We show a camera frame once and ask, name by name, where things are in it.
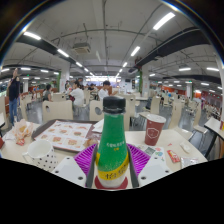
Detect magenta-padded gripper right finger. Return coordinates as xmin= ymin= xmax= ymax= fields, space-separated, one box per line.
xmin=125 ymin=143 xmax=174 ymax=189

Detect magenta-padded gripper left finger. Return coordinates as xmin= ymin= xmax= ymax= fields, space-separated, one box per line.
xmin=51 ymin=143 xmax=100 ymax=189

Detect green-labelled clear drink bottle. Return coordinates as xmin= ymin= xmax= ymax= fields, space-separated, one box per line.
xmin=94 ymin=95 xmax=130 ymax=189

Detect colourful printed leaflet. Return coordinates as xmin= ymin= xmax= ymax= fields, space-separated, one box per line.
xmin=138 ymin=143 xmax=166 ymax=159

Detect brown food tray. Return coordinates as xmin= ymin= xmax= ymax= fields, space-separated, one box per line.
xmin=31 ymin=119 xmax=101 ymax=153

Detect red paper cup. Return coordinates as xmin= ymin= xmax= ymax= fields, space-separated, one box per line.
xmin=144 ymin=113 xmax=167 ymax=147

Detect small red sauce packet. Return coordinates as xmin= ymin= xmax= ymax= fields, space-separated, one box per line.
xmin=166 ymin=149 xmax=181 ymax=164

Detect white paper napkin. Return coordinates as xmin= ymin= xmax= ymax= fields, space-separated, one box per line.
xmin=90 ymin=118 xmax=105 ymax=134

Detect white polka-dot mug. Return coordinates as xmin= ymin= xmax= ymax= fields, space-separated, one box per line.
xmin=22 ymin=139 xmax=59 ymax=173

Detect clear plastic bag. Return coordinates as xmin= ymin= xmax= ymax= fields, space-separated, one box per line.
xmin=179 ymin=156 xmax=200 ymax=169

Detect beige chair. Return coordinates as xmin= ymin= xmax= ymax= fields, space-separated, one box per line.
xmin=88 ymin=99 xmax=105 ymax=122
xmin=41 ymin=99 xmax=74 ymax=124

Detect group of beige chairs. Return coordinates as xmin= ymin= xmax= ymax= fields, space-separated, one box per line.
xmin=133 ymin=93 xmax=214 ymax=134

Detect person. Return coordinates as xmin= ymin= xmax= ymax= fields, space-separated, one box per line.
xmin=7 ymin=67 xmax=22 ymax=126
xmin=97 ymin=79 xmax=116 ymax=101
xmin=68 ymin=79 xmax=85 ymax=108
xmin=42 ymin=83 xmax=54 ymax=103

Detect crumpled food wrapper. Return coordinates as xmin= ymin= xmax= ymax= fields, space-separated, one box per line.
xmin=3 ymin=118 xmax=34 ymax=147

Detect beige side table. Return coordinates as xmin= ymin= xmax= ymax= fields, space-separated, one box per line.
xmin=203 ymin=116 xmax=224 ymax=159

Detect ceiling air conditioner unit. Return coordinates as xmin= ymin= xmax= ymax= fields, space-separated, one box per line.
xmin=71 ymin=42 xmax=92 ymax=55

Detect group of ceiling lights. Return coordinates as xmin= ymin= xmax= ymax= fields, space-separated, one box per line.
xmin=0 ymin=11 xmax=221 ymax=88

